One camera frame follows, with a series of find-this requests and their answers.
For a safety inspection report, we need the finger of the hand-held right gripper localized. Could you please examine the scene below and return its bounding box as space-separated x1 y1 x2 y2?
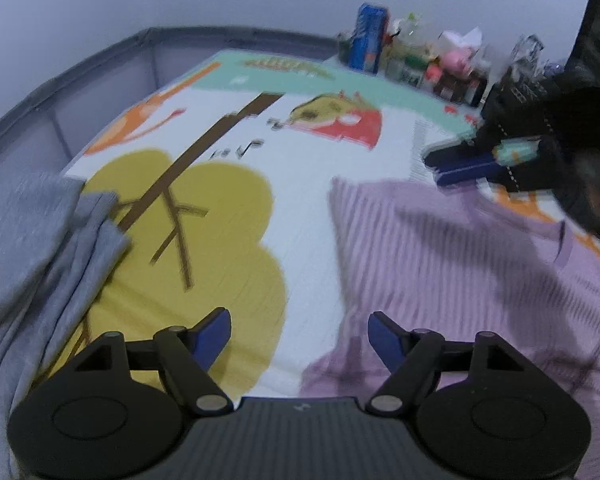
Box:
437 160 511 188
424 140 496 171

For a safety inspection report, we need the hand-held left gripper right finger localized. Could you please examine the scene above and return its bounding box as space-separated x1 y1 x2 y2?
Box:
365 311 526 416

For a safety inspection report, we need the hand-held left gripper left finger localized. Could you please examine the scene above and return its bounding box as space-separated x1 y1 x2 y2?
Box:
72 307 233 416

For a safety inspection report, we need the purple striped t-shirt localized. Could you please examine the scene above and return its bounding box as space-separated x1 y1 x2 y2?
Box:
300 177 600 480

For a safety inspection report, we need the foil snack bag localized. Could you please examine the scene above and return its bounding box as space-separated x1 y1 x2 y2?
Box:
510 35 547 69

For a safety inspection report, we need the brown glass jar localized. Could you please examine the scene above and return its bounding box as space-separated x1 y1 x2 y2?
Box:
432 70 463 103

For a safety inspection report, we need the pink pig toy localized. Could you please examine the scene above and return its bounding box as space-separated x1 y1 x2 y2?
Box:
440 47 474 74

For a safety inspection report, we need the white bottle green cap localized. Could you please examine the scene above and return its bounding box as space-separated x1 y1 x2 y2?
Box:
400 57 427 87

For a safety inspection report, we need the white tissue pack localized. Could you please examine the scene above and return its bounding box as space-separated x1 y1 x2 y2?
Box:
437 27 484 52

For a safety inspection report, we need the clear bottle green nozzle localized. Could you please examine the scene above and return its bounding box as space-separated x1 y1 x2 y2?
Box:
400 12 427 58

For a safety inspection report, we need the blue can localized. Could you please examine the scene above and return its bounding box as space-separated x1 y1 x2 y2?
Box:
347 2 391 75

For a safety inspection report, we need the printed play mat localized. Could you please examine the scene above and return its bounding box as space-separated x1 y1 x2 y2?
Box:
30 49 600 480

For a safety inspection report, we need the grey garment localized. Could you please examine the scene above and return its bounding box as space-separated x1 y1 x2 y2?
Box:
0 172 133 480

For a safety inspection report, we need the grey padded fence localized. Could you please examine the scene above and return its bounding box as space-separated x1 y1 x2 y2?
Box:
0 26 341 176

